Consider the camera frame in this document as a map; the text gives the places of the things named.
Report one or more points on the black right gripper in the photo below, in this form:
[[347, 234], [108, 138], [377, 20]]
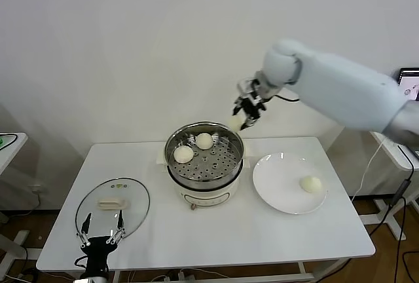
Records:
[[256, 101]]

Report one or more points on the white wall socket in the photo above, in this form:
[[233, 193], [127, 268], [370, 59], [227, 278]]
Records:
[[37, 189]]

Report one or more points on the perforated steel steamer basket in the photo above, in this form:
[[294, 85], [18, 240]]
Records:
[[209, 171]]

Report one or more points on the white table frame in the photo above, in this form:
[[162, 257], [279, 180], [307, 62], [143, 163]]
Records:
[[262, 277]]

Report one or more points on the white steamed baozi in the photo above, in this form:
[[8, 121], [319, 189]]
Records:
[[182, 154], [204, 141], [235, 122], [311, 184]]

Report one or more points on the white round plate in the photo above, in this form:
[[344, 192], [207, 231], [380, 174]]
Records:
[[278, 184]]

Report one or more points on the dark grey open laptop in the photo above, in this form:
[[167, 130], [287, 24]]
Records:
[[412, 80]]

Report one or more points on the small green object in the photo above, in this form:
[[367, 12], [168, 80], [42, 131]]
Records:
[[2, 139]]

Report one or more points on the cream electric cooking pot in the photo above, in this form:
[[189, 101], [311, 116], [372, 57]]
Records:
[[209, 198]]

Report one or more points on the white side table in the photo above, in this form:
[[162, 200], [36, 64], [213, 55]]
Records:
[[16, 152], [402, 165]]

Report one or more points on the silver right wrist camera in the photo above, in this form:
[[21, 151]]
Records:
[[245, 86]]

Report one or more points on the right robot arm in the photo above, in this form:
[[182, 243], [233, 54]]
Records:
[[343, 86]]

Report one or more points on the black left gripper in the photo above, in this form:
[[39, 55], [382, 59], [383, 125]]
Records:
[[98, 250]]

